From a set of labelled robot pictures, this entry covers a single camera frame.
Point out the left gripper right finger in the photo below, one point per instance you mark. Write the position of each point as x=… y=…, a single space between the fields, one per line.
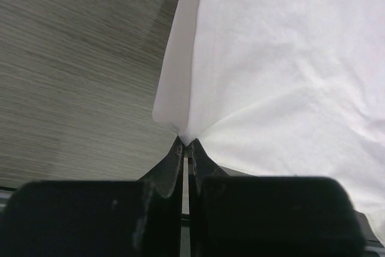
x=267 y=216

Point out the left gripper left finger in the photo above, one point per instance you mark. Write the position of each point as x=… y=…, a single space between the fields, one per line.
x=98 y=218

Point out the white t shirt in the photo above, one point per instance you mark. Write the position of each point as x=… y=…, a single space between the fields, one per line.
x=282 y=87

